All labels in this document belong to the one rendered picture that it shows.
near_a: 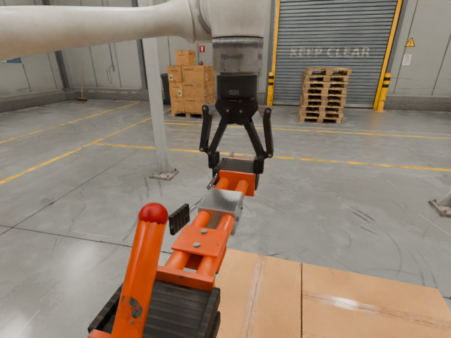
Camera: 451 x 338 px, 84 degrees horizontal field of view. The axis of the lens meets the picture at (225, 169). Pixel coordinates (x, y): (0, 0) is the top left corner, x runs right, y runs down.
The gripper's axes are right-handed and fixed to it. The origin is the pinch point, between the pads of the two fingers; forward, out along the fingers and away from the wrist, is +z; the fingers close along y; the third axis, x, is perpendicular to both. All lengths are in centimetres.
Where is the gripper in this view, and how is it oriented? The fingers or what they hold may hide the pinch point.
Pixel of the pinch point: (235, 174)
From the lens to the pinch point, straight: 54.3
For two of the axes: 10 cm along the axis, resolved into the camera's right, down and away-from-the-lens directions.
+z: 0.0, 9.2, 4.0
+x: 2.6, -3.9, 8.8
